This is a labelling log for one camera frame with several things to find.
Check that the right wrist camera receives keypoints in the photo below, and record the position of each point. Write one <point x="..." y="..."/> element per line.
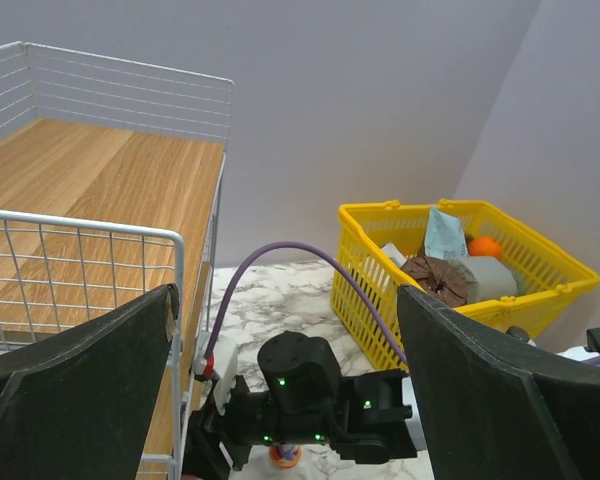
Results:
<point x="220" y="367"/>

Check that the brown chocolate donut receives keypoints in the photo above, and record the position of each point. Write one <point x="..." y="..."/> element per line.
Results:
<point x="439" y="279"/>

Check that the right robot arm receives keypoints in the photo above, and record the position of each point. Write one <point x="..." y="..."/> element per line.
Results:
<point x="369" y="419"/>

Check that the yellow plastic basket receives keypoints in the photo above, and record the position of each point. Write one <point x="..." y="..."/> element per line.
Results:
<point x="548" y="278"/>

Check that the white wire wooden shelf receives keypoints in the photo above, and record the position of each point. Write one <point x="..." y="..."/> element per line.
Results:
<point x="110" y="178"/>

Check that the light blue snack bag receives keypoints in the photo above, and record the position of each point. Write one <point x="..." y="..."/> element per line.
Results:
<point x="444" y="236"/>

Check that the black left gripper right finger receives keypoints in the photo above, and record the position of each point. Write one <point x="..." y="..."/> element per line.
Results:
<point x="492" y="406"/>

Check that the purple figure orange donut toy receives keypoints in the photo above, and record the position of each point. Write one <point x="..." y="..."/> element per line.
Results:
<point x="285" y="456"/>

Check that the orange fruit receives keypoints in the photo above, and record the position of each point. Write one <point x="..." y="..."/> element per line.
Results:
<point x="485" y="246"/>

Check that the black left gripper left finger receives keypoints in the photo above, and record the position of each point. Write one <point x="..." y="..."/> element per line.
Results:
<point x="78" y="405"/>

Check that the white tissue packet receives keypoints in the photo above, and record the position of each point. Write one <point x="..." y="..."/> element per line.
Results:
<point x="394" y="255"/>

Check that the white paper roll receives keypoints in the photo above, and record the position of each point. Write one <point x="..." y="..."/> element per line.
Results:
<point x="486" y="278"/>

